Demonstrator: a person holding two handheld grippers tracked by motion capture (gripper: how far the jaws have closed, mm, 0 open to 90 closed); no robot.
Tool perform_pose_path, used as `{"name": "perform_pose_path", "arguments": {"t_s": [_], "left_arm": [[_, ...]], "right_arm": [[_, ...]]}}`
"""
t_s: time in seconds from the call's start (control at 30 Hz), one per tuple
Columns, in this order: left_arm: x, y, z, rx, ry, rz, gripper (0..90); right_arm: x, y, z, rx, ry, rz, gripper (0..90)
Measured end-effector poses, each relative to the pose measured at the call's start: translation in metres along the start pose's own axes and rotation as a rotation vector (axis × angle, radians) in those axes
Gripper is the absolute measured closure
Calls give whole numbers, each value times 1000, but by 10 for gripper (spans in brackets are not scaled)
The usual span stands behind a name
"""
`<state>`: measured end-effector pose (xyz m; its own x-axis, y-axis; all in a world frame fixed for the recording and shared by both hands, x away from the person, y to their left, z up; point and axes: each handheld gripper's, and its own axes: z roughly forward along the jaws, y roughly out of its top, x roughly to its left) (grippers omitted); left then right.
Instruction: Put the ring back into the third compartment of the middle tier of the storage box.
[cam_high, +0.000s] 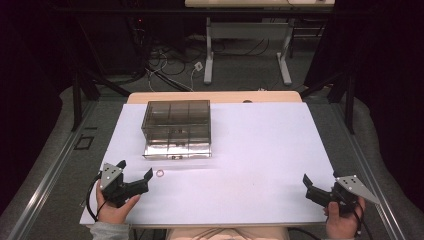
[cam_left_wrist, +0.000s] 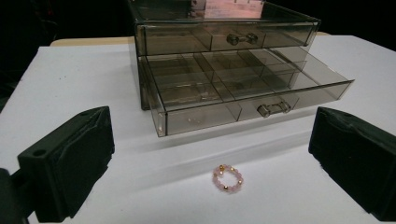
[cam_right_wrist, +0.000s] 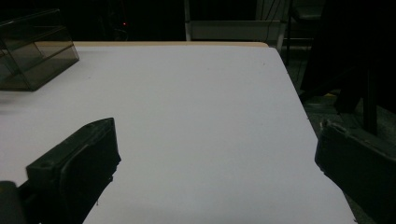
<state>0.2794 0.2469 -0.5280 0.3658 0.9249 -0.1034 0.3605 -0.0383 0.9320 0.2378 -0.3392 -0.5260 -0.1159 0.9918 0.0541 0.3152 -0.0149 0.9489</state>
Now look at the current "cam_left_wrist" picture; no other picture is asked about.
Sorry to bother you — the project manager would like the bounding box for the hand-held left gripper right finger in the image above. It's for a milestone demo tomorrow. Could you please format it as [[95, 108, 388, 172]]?
[[307, 106, 396, 222]]

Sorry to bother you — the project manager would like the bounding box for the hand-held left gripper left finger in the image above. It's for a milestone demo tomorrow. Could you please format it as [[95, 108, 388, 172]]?
[[17, 105, 116, 224]]

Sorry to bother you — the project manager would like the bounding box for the pink beaded ring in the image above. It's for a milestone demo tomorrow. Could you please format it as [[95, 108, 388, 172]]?
[[212, 164, 245, 194]]

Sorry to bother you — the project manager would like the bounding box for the smoky transparent drawer organizer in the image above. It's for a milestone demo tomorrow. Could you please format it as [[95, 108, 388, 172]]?
[[126, 0, 355, 138]]

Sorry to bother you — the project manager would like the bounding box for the smoky transparent closed drawer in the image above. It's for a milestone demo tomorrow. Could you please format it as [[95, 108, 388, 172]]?
[[134, 21, 321, 57]]

